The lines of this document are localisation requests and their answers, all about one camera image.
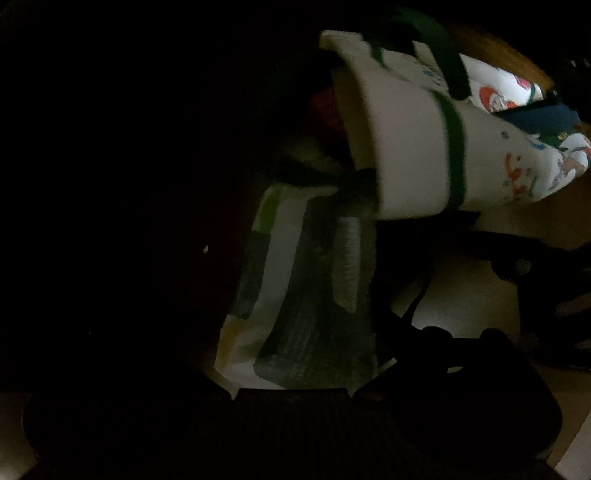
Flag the white printed paper cup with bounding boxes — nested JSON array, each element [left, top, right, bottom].
[[321, 31, 590, 219]]

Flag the white green plastic bag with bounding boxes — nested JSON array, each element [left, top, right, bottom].
[[212, 184, 381, 394]]

